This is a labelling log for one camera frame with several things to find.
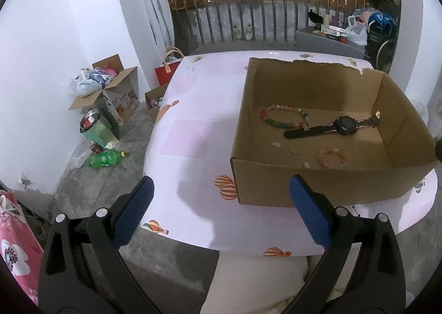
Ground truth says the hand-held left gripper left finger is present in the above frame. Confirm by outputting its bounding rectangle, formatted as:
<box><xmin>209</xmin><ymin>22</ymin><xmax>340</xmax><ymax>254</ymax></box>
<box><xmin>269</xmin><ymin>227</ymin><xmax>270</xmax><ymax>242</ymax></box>
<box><xmin>37</xmin><ymin>176</ymin><xmax>161</xmax><ymax>314</ymax></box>

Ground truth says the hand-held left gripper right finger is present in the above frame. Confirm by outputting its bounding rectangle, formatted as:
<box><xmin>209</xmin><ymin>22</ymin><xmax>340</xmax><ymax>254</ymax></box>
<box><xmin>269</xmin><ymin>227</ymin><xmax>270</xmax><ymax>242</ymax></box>
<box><xmin>283</xmin><ymin>174</ymin><xmax>406</xmax><ymax>314</ymax></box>

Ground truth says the large brown cardboard box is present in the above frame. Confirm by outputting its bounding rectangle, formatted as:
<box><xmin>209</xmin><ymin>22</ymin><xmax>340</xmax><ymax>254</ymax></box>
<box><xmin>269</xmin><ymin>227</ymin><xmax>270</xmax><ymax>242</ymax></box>
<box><xmin>230</xmin><ymin>57</ymin><xmax>440</xmax><ymax>208</ymax></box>

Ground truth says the pink bead bracelet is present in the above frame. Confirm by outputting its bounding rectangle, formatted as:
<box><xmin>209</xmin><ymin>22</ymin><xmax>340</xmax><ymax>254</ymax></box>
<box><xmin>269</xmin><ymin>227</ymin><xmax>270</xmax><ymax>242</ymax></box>
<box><xmin>318</xmin><ymin>147</ymin><xmax>347</xmax><ymax>170</ymax></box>

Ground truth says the black wrist watch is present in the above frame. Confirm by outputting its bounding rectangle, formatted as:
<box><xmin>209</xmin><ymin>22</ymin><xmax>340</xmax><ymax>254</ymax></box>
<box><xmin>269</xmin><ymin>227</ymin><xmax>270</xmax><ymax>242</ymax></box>
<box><xmin>284</xmin><ymin>114</ymin><xmax>381</xmax><ymax>140</ymax></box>

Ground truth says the multicoloured bead bracelet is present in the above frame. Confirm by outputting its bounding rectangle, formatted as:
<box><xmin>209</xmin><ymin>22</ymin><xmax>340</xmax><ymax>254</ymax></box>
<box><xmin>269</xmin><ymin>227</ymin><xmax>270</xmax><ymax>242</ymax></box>
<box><xmin>260</xmin><ymin>104</ymin><xmax>311</xmax><ymax>131</ymax></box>

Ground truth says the green plastic bottle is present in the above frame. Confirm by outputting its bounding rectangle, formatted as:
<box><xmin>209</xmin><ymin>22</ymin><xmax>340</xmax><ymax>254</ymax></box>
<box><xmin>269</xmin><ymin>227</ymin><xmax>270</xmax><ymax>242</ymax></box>
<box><xmin>86</xmin><ymin>150</ymin><xmax>130</xmax><ymax>170</ymax></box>

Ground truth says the green bin with steel lid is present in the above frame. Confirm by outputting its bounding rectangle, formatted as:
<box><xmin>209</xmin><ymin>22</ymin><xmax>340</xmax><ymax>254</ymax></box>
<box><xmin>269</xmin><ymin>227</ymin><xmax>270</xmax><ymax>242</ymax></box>
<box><xmin>79</xmin><ymin>109</ymin><xmax>120</xmax><ymax>151</ymax></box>

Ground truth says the open cardboard box with clothes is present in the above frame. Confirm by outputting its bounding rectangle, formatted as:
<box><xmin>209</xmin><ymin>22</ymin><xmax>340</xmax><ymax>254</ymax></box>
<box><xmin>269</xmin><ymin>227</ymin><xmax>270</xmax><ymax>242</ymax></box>
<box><xmin>69</xmin><ymin>54</ymin><xmax>140</xmax><ymax>126</ymax></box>

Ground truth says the small brown cardboard box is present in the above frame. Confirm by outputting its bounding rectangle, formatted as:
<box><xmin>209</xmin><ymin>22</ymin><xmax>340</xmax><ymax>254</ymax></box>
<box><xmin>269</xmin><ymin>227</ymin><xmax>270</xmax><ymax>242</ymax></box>
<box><xmin>145</xmin><ymin>84</ymin><xmax>170</xmax><ymax>123</ymax></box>

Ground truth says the pink floral cloth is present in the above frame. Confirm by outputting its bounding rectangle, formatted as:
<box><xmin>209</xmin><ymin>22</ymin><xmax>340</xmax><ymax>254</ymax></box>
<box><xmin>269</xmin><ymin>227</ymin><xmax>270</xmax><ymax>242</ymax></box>
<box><xmin>0</xmin><ymin>190</ymin><xmax>44</xmax><ymax>301</ymax></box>

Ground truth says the white bag in cardboard box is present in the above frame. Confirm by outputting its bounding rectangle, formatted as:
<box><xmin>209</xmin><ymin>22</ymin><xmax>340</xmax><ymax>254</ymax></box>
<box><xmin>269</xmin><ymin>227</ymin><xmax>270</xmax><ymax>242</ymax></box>
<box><xmin>61</xmin><ymin>69</ymin><xmax>104</xmax><ymax>97</ymax></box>

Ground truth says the red paper bag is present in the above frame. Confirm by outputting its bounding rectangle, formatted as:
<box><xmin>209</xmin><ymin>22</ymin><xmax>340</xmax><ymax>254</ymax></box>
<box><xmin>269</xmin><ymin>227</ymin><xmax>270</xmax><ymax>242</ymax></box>
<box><xmin>154</xmin><ymin>46</ymin><xmax>185</xmax><ymax>86</ymax></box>

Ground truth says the grey cabinet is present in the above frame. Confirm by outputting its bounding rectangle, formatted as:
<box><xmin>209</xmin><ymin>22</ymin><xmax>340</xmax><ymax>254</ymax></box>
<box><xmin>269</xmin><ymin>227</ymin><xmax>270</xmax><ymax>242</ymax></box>
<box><xmin>294</xmin><ymin>27</ymin><xmax>367</xmax><ymax>59</ymax></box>

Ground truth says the wheelchair with blue bag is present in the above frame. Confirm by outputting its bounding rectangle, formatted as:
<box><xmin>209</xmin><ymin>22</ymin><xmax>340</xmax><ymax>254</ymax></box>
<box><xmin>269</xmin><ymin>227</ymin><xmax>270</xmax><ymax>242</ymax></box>
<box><xmin>364</xmin><ymin>12</ymin><xmax>400</xmax><ymax>72</ymax></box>

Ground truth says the white plastic bag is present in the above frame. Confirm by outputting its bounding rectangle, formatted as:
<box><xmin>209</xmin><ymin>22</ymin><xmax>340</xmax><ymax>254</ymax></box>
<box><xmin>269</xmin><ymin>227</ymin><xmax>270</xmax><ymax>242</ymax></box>
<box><xmin>345</xmin><ymin>15</ymin><xmax>369</xmax><ymax>46</ymax></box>

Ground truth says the white sheer curtain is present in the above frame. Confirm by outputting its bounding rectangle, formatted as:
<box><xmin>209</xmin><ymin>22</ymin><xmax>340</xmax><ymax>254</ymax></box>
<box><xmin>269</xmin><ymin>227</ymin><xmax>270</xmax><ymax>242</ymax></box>
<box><xmin>133</xmin><ymin>0</ymin><xmax>175</xmax><ymax>47</ymax></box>

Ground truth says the metal balcony railing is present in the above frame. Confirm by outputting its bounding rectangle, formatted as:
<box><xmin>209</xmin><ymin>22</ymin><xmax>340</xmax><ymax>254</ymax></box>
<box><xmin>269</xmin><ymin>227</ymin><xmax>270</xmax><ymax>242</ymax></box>
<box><xmin>171</xmin><ymin>0</ymin><xmax>398</xmax><ymax>46</ymax></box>

